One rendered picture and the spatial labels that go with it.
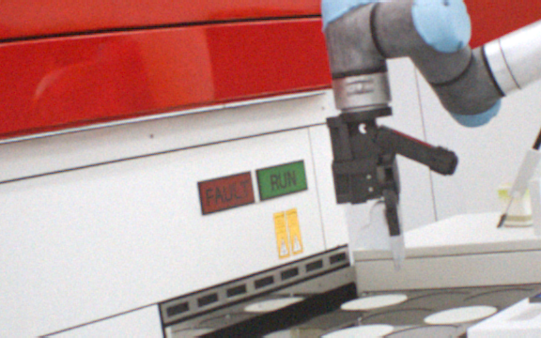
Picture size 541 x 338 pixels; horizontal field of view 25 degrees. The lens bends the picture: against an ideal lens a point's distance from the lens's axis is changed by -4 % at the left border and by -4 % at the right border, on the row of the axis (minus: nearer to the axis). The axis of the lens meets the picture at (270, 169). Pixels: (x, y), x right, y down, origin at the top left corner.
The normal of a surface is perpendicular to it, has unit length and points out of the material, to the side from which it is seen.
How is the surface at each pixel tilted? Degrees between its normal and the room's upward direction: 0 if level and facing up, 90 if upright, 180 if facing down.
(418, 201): 90
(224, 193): 90
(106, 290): 90
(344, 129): 90
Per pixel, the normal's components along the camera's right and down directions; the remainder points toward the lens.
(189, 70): 0.78, -0.08
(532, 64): -0.18, 0.43
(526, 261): -0.61, 0.13
